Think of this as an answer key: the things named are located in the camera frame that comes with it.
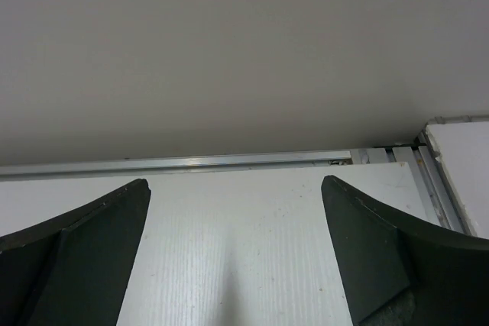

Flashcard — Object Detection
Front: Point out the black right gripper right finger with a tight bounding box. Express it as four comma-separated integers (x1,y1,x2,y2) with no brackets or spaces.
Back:
321,176,488,325

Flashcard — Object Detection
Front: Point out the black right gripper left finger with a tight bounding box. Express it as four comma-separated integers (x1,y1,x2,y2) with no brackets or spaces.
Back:
1,179,151,325

